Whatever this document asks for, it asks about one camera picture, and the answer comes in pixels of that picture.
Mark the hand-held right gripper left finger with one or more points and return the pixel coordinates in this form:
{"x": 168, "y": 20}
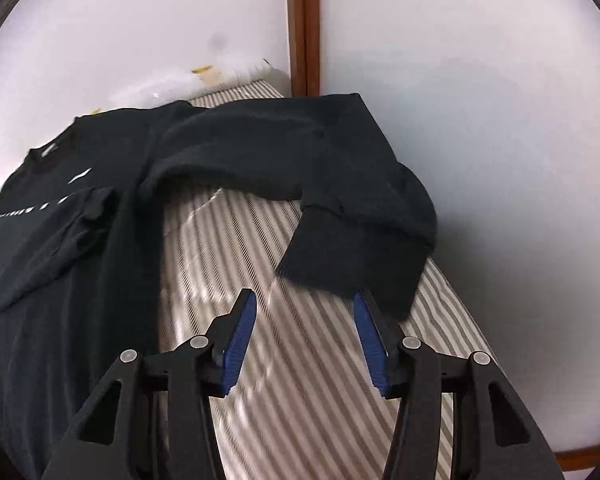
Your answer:
{"x": 240, "y": 341}

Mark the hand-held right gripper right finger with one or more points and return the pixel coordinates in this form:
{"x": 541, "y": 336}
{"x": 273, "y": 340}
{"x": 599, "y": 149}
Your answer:
{"x": 370, "y": 346}

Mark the black sweater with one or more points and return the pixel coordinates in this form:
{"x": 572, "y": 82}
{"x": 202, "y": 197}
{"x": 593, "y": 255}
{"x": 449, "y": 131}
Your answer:
{"x": 280, "y": 150}

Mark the striped bed quilt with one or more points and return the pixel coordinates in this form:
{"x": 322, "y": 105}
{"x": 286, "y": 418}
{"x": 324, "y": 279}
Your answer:
{"x": 305, "y": 410}

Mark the brown wooden strip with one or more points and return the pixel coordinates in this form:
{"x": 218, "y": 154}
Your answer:
{"x": 580, "y": 455}

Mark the white duck print sheet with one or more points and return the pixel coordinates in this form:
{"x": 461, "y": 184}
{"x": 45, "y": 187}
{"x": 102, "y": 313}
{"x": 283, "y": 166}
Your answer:
{"x": 180, "y": 85}

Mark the brown wooden door frame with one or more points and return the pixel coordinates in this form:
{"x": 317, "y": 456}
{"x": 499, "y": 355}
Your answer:
{"x": 302, "y": 20}

